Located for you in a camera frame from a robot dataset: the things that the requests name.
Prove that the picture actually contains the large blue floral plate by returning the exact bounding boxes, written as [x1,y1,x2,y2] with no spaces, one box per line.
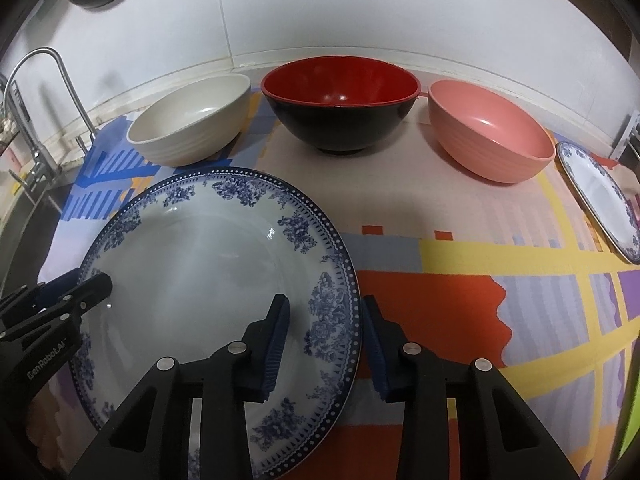
[70,166,362,467]

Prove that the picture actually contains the red and black bowl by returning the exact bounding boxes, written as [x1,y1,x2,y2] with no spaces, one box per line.
[260,56,421,157]

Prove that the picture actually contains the steel sink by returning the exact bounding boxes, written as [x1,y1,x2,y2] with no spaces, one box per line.
[0,160,66,281]

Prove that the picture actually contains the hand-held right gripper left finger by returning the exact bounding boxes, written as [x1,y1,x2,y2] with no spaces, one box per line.
[67,294,292,480]

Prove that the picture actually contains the pink ribbed bowl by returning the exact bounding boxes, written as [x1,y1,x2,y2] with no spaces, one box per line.
[427,80,557,184]

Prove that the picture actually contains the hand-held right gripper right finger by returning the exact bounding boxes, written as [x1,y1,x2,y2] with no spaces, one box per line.
[361,294,571,480]

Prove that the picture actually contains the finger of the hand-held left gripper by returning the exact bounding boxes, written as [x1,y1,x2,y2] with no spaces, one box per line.
[0,269,82,322]
[27,274,114,333]

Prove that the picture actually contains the small blue floral plate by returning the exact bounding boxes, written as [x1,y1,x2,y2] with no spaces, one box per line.
[556,141,640,265]

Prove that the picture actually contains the colourful patterned table mat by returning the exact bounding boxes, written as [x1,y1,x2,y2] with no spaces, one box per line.
[30,92,640,480]

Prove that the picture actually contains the metal dish rack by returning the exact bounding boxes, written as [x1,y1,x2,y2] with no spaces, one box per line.
[610,112,640,161]

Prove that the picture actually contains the cream ribbed bowl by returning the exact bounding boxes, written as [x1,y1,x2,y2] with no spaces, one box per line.
[126,73,252,166]

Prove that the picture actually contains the chrome faucet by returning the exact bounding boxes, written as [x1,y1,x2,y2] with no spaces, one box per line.
[2,47,98,196]

